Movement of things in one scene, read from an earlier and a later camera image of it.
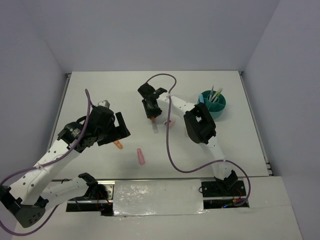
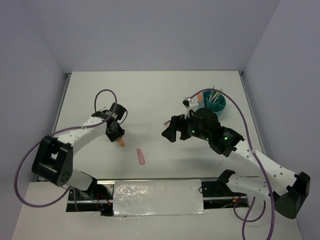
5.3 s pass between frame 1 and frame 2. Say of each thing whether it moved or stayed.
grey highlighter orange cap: moved
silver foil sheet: stayed
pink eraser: stayed
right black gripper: moved
